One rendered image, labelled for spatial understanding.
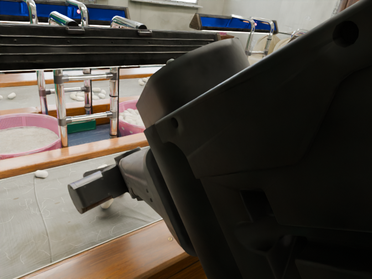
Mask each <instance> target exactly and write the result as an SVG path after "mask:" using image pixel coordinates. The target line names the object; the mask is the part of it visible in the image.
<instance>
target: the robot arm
mask: <svg viewBox="0 0 372 279"><path fill-rule="evenodd" d="M136 107H137V110H138V112H139V115H140V117H141V119H142V121H143V124H144V126H145V128H146V129H145V130H144V131H143V132H144V135H145V137H146V139H147V141H148V144H149V146H150V147H147V148H145V149H142V150H141V149H140V147H137V148H135V149H133V150H130V151H127V152H126V153H124V154H121V155H119V156H117V157H115V158H114V160H115V162H116V164H112V165H109V166H105V167H102V168H98V169H94V170H90V171H87V172H85V173H84V174H83V178H81V179H79V180H77V181H75V182H72V183H70V184H68V191H69V194H70V197H71V200H72V202H73V204H74V205H75V207H76V209H77V211H78V212H79V213H80V214H83V213H85V212H87V211H89V210H91V209H93V208H95V207H97V206H99V205H101V204H103V203H105V202H107V201H108V200H110V199H113V198H117V197H118V196H120V195H122V194H124V193H126V192H127V193H129V194H130V196H131V198H132V199H135V198H136V199H137V201H143V200H144V201H145V202H146V203H147V204H148V205H149V206H150V207H151V208H152V209H153V210H154V211H155V212H156V213H158V214H159V215H160V216H161V217H162V218H163V220H164V222H165V224H166V226H167V227H168V229H169V231H170V233H171V234H172V235H173V237H174V238H175V240H176V241H177V243H178V244H179V245H180V247H181V248H182V249H183V250H184V251H185V252H186V253H187V254H189V255H191V256H195V257H198V258H199V261H200V263H201V265H202V267H203V270H204V272H205V274H206V277H207V279H372V0H359V1H358V2H356V3H354V4H353V5H351V6H350V7H348V8H346V9H345V10H343V11H341V12H339V13H338V14H336V15H334V16H333V17H331V18H329V19H327V20H326V21H324V22H323V23H321V24H319V25H318V26H316V27H314V28H313V29H311V30H309V31H308V32H306V33H304V34H302V35H301V36H299V37H298V38H296V39H294V40H293V41H291V42H289V43H287V44H286V45H284V46H282V47H281V48H279V49H277V50H276V51H274V52H273V53H271V54H269V55H268V56H266V57H264V58H262V59H261V60H259V61H257V62H256V63H254V64H252V65H250V63H249V61H248V59H247V56H246V54H245V51H244V49H243V47H242V45H241V42H240V40H239V38H238V37H234V38H230V39H224V40H220V41H217V42H213V43H210V44H207V45H205V46H202V47H200V48H198V49H195V50H192V51H190V52H188V53H186V54H184V55H182V56H180V57H178V58H176V59H170V60H168V61H167V64H166V65H165V66H163V67H161V68H160V69H159V70H157V71H156V72H155V73H154V74H153V75H152V76H150V78H149V79H148V81H147V83H146V85H145V87H144V89H143V91H142V93H141V95H140V97H139V99H138V101H137V103H136Z"/></svg>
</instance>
